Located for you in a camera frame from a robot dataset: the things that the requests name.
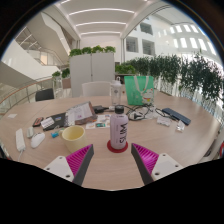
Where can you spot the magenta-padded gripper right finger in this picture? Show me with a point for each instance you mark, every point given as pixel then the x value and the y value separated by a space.
pixel 165 166

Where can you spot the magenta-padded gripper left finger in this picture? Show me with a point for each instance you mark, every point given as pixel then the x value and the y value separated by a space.
pixel 61 166

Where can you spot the purple drink bottle black cap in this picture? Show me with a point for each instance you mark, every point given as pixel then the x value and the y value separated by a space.
pixel 119 130

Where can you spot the cream yellow mug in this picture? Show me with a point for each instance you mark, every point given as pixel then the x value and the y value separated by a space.
pixel 75 138

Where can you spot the small blue stick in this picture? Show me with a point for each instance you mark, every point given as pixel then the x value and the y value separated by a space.
pixel 55 134

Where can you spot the white computer mouse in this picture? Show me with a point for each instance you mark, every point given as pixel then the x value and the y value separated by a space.
pixel 37 140

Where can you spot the small clear packet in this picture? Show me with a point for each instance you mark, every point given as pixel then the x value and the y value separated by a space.
pixel 180 125

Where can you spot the white plastic packet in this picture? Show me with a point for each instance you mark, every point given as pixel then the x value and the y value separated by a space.
pixel 164 120

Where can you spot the small white grey charger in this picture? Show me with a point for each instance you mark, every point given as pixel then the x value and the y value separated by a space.
pixel 30 132

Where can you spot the white blister pack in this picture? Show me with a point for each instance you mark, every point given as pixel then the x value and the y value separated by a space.
pixel 47 122

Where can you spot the small red black box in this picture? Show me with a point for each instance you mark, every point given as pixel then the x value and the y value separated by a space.
pixel 37 121

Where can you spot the dark blue flat case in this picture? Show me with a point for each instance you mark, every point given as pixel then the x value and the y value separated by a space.
pixel 176 115

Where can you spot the flat round red coaster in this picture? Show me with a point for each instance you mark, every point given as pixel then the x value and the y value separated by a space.
pixel 111 149

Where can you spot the printed magazine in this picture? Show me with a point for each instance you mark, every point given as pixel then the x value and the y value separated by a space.
pixel 80 113

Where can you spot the colourful sticker sheet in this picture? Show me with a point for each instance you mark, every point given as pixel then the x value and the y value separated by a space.
pixel 98 124

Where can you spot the white paper sheet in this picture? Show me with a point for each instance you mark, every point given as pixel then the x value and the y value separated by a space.
pixel 12 116

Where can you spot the black chair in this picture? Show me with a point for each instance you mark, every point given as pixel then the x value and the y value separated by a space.
pixel 44 94

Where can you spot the green tote bag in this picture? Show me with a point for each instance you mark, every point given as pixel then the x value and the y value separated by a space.
pixel 139 90

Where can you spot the glass railing with wooden handrail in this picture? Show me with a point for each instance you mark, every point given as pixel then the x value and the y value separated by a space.
pixel 20 93

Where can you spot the white chair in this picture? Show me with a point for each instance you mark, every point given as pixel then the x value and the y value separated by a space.
pixel 96 89

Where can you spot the brown planter with plants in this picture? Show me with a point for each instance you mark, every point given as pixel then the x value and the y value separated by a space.
pixel 61 78

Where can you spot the clear plastic shaker bottle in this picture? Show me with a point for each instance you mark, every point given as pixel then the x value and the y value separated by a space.
pixel 116 91

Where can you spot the row of green hedge plants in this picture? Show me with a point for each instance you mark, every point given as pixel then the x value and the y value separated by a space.
pixel 173 73

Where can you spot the white cabinet with plants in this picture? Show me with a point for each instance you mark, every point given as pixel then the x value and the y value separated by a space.
pixel 91 73

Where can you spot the ceiling light strips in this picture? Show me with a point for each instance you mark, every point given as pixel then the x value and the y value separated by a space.
pixel 100 23

